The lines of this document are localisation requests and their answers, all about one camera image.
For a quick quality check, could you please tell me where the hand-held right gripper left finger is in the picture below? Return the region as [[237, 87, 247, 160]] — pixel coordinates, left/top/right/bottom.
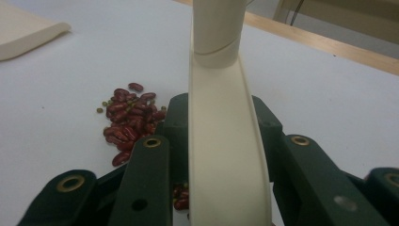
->
[[162, 91, 191, 185]]

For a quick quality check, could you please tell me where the pile of red beans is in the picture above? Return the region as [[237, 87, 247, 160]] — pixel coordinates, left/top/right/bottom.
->
[[96, 81, 191, 212]]

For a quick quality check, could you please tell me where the wooden table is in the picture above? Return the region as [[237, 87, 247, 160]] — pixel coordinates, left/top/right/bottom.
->
[[171, 0, 399, 77]]

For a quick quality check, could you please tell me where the cream hand brush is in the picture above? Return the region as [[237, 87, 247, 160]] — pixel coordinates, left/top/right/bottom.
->
[[187, 0, 274, 226]]

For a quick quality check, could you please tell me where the cream plastic dustpan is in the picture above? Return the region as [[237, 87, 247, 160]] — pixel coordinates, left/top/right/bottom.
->
[[0, 0, 72, 62]]

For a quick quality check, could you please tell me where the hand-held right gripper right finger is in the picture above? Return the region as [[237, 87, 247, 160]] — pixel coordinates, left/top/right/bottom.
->
[[251, 95, 287, 184]]

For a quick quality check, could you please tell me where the black hanging cable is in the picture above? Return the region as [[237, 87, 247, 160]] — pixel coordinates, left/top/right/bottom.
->
[[289, 0, 306, 27]]

